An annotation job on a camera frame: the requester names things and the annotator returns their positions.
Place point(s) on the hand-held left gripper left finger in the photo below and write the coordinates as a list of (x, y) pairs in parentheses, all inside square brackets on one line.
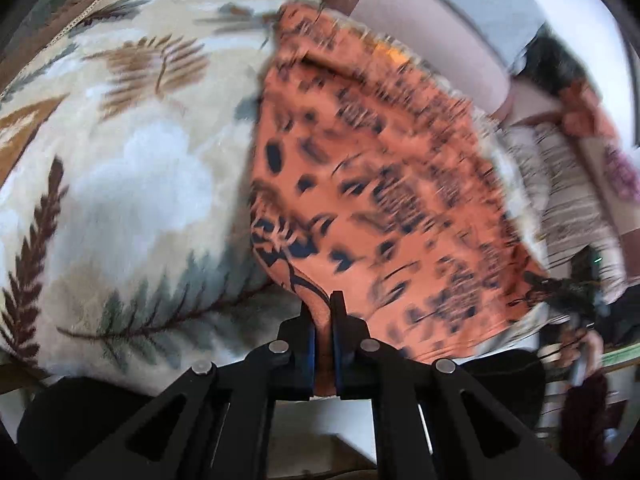
[(300, 355)]

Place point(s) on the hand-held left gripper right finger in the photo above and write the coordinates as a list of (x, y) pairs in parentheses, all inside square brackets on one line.
[(347, 355)]

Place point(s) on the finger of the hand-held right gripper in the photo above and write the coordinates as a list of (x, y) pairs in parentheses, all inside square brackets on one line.
[(542, 287)]

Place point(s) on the orange floral shirt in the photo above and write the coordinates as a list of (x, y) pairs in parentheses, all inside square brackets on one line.
[(400, 185)]

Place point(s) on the person's right hand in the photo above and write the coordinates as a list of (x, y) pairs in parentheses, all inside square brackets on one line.
[(590, 350)]

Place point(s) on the large striped cushion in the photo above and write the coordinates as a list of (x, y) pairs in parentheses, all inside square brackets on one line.
[(575, 200)]

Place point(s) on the purple floral cloth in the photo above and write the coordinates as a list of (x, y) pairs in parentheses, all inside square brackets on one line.
[(620, 170)]

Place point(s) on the orange towel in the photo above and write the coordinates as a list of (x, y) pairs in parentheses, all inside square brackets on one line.
[(585, 110)]

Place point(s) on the black furry garment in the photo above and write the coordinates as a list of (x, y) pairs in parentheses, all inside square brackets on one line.
[(555, 62)]

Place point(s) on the person's black pants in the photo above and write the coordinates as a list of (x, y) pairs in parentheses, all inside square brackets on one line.
[(75, 410)]

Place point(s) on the leaf print blanket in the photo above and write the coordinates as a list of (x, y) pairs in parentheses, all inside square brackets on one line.
[(125, 160)]

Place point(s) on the pink sofa bolster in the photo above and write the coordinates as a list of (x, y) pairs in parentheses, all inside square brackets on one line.
[(425, 25)]

